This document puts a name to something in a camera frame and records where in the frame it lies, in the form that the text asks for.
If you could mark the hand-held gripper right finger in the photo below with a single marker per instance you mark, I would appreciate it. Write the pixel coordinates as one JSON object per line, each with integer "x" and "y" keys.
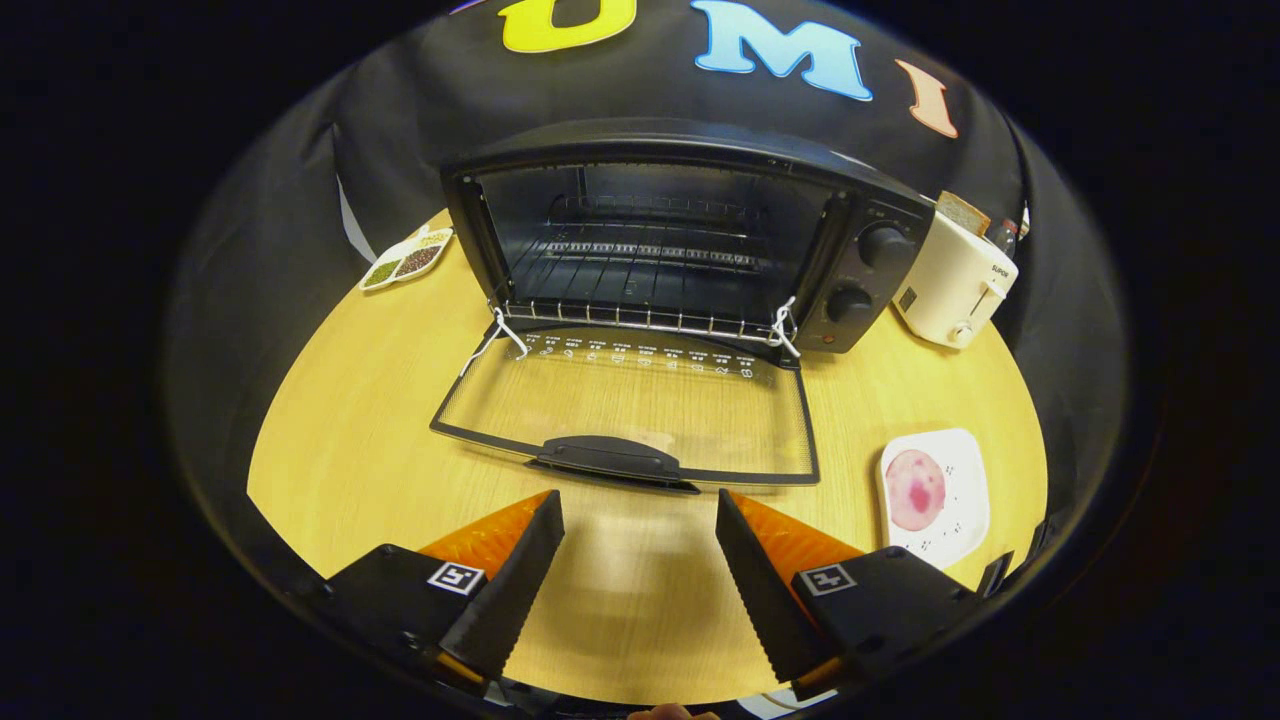
{"x": 760, "y": 590}

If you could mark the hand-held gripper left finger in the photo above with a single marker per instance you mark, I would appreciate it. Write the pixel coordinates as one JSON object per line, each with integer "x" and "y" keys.
{"x": 515, "y": 590}

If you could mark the pink ham slice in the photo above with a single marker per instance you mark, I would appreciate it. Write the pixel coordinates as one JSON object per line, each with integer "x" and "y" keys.
{"x": 915, "y": 490}

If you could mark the white square plate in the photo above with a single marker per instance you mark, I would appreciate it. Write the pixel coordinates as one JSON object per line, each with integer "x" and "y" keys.
{"x": 960, "y": 480}

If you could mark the black toaster oven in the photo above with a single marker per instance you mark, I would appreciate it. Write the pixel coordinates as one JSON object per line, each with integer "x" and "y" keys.
{"x": 850, "y": 270}

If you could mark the metal oven rack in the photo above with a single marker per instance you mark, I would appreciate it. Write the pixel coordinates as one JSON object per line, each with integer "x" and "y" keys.
{"x": 640, "y": 320}

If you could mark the white toaster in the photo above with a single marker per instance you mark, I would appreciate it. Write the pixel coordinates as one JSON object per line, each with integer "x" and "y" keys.
{"x": 950, "y": 280}

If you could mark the black flat stand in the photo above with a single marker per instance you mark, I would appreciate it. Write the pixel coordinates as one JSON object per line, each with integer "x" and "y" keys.
{"x": 995, "y": 575}

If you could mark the divided dish of beans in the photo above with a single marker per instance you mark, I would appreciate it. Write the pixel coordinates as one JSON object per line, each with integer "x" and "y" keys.
{"x": 405, "y": 262}

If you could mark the clear plastic water bottle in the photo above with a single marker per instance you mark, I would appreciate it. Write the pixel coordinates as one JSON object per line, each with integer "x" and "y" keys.
{"x": 1005, "y": 240}

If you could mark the toasted bread slice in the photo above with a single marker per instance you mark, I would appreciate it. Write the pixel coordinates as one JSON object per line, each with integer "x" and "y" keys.
{"x": 962, "y": 212}

